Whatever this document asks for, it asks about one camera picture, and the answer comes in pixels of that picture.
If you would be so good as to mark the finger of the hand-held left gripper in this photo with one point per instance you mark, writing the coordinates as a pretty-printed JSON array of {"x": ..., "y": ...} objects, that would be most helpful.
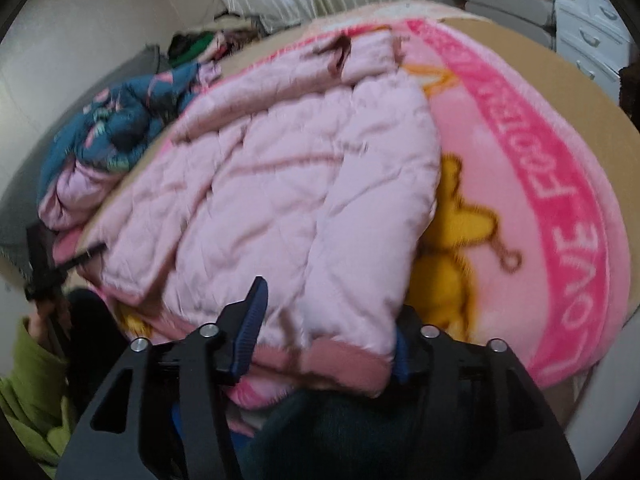
[{"x": 82, "y": 256}]

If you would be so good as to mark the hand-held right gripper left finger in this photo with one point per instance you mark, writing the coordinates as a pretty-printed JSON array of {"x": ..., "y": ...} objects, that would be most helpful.
[{"x": 248, "y": 332}]

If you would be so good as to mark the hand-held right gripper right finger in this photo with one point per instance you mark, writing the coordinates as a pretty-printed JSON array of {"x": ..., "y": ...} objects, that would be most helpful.
[{"x": 403, "y": 360}]

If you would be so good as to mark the pink quilted jacket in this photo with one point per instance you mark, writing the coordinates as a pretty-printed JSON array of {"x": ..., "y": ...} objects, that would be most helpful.
[{"x": 275, "y": 200}]

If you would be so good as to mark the person's left forearm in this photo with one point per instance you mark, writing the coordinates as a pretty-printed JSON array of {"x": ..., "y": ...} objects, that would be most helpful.
[{"x": 30, "y": 400}]

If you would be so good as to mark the pile of folded clothes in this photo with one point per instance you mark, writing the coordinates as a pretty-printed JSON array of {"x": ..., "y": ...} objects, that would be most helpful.
[{"x": 200, "y": 42}]

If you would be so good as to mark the person's left hand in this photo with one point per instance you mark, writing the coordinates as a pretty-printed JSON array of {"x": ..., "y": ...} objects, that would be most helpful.
[{"x": 37, "y": 330}]

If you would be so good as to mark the person's dark pants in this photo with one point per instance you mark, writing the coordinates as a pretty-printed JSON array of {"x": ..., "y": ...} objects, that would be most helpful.
[{"x": 325, "y": 435}]

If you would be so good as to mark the blue patterned quilt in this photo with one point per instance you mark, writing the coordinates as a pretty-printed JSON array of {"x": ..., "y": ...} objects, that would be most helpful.
[{"x": 125, "y": 120}]

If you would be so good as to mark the pink printed blanket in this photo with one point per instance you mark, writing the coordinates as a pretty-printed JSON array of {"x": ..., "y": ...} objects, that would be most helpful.
[{"x": 550, "y": 210}]

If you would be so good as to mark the white drawer cabinet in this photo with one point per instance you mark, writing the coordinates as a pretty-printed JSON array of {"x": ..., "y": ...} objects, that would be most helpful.
[{"x": 590, "y": 25}]

